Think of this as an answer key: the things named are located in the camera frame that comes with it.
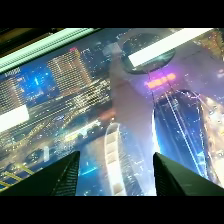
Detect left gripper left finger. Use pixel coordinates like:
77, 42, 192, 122
0, 150, 81, 197

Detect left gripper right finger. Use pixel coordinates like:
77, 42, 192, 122
152, 152, 224, 197

